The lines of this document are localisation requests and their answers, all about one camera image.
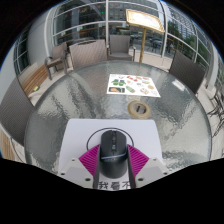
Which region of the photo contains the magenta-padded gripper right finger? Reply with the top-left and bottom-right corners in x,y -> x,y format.
125,143 -> 169,190

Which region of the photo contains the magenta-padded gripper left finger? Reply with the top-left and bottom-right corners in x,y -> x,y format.
59,143 -> 102,190

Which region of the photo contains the black computer mouse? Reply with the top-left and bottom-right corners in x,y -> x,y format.
99,129 -> 129,179

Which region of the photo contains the white mouse pad black drawing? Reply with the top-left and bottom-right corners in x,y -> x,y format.
58,118 -> 164,191

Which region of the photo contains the colourful picture menu sheet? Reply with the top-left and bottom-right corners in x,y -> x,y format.
106,73 -> 161,98

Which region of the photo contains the dark grey wicker chair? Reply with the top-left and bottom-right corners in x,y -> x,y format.
0,76 -> 36,148

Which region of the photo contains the dark metal folding table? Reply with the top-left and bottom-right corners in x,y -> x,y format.
205,84 -> 224,135

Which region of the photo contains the wooden slat bench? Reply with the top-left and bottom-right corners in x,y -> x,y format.
17,62 -> 50,98

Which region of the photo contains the dark brown wicker chair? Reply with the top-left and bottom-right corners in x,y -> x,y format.
167,49 -> 207,95

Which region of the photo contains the brown wicker chair wide back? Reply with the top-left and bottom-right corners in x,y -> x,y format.
67,38 -> 109,71

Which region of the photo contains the brown wicker armchair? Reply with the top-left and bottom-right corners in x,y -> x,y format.
44,41 -> 70,81
106,33 -> 137,62

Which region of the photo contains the gold-framed menu stand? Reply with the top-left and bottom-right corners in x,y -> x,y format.
125,8 -> 166,64

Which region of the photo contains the tan round table ring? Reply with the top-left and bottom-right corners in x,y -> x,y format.
127,100 -> 152,120

